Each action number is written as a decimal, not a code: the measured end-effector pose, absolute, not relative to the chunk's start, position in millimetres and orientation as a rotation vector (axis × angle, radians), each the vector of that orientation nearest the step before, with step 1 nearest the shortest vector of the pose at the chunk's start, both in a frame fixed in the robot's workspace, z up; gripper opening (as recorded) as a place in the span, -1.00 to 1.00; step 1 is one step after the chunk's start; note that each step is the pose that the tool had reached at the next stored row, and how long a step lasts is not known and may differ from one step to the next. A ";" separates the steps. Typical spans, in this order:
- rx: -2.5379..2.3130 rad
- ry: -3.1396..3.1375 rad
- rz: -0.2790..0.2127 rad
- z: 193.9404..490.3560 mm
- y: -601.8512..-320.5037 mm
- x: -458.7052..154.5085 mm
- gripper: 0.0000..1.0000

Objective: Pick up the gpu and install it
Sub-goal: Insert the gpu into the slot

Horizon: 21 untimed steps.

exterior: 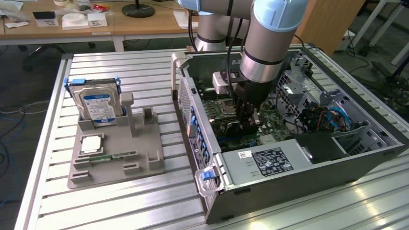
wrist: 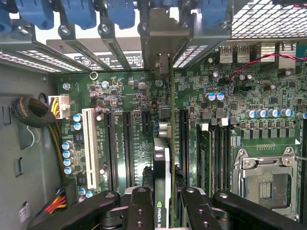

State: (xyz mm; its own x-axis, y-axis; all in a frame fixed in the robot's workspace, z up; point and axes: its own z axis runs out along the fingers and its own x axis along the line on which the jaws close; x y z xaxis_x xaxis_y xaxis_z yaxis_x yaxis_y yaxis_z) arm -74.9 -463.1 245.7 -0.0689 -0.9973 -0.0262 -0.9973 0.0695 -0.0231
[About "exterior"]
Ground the hard disk with blue bracket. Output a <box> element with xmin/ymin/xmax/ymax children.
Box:
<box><xmin>63</xmin><ymin>76</ymin><xmax>126</xmax><ymax>127</ymax></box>

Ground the wooden cabinet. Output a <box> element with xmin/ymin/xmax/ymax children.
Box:
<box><xmin>293</xmin><ymin>0</ymin><xmax>365</xmax><ymax>56</ymax></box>

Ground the plain white box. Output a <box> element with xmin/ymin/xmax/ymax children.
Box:
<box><xmin>87</xmin><ymin>12</ymin><xmax>110</xmax><ymax>28</ymax></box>

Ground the metal disk bay cage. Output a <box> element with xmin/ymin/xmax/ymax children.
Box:
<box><xmin>281</xmin><ymin>56</ymin><xmax>324</xmax><ymax>113</ymax></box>

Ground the black and red wire bundle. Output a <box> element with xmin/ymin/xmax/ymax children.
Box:
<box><xmin>297</xmin><ymin>106</ymin><xmax>332</xmax><ymax>134</ymax></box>

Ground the grey parts rack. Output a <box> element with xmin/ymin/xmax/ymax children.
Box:
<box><xmin>66</xmin><ymin>92</ymin><xmax>167</xmax><ymax>190</ymax></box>

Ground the CPU socket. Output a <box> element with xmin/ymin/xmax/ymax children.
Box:
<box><xmin>215</xmin><ymin>99</ymin><xmax>239</xmax><ymax>118</ymax></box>

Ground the red packet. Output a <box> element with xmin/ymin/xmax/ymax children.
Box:
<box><xmin>91</xmin><ymin>3</ymin><xmax>111</xmax><ymax>13</ymax></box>

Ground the black office chair base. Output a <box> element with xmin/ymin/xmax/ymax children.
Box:
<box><xmin>18</xmin><ymin>42</ymin><xmax>96</xmax><ymax>71</ymax></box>

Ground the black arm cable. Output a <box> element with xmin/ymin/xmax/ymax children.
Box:
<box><xmin>188</xmin><ymin>0</ymin><xmax>249</xmax><ymax>101</ymax></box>

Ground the silver CPU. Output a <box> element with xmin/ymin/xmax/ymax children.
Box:
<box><xmin>80</xmin><ymin>137</ymin><xmax>104</xmax><ymax>154</ymax></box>

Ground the green motherboard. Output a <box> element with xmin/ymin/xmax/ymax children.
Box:
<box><xmin>195</xmin><ymin>81</ymin><xmax>301</xmax><ymax>150</ymax></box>

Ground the white box with black top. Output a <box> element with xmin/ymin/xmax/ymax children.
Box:
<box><xmin>32</xmin><ymin>11</ymin><xmax>59</xmax><ymax>27</ymax></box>

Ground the white box with round dish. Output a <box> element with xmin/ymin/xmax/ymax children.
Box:
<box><xmin>62</xmin><ymin>13</ymin><xmax>90</xmax><ymax>31</ymax></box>

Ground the wooden desk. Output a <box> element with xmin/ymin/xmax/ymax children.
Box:
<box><xmin>0</xmin><ymin>0</ymin><xmax>202</xmax><ymax>52</ymax></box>

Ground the grey power supply unit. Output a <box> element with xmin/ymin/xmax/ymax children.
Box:
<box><xmin>220</xmin><ymin>139</ymin><xmax>316</xmax><ymax>188</ymax></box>

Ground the white table frame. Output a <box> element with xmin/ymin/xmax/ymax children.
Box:
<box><xmin>351</xmin><ymin>0</ymin><xmax>409</xmax><ymax>65</ymax></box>

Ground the green RAM stick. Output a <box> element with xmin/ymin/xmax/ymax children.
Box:
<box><xmin>90</xmin><ymin>153</ymin><xmax>126</xmax><ymax>161</ymax></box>

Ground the black round lamp base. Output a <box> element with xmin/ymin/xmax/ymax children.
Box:
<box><xmin>122</xmin><ymin>0</ymin><xmax>156</xmax><ymax>18</ymax></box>

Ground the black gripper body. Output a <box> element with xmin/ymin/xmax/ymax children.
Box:
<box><xmin>235</xmin><ymin>80</ymin><xmax>273</xmax><ymax>107</ymax></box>

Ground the blue disk wire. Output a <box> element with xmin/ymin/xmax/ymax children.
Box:
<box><xmin>328</xmin><ymin>107</ymin><xmax>353</xmax><ymax>131</ymax></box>

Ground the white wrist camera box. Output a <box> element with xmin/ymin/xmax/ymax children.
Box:
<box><xmin>212</xmin><ymin>71</ymin><xmax>240</xmax><ymax>95</ymax></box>

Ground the white paper card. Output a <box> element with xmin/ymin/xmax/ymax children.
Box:
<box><xmin>4</xmin><ymin>21</ymin><xmax>31</xmax><ymax>29</ymax></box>

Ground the open black PC case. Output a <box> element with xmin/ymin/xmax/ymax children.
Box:
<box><xmin>171</xmin><ymin>45</ymin><xmax>409</xmax><ymax>225</ymax></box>

